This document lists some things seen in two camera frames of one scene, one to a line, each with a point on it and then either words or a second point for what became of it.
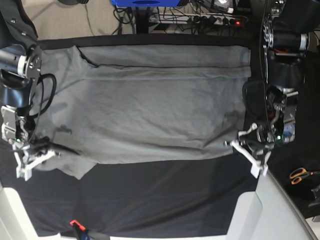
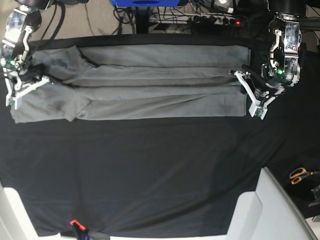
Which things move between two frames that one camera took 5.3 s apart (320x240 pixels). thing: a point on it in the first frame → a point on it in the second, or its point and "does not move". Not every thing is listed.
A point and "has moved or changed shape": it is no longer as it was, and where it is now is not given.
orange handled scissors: (297, 175) does not move
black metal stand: (142, 21) does not move
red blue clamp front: (80, 230) does not move
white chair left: (15, 223) does not move
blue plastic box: (145, 3) does not move
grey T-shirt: (123, 105) has moved or changed shape
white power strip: (198, 19) does not move
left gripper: (29, 154) → (19, 84)
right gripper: (256, 143) → (263, 89)
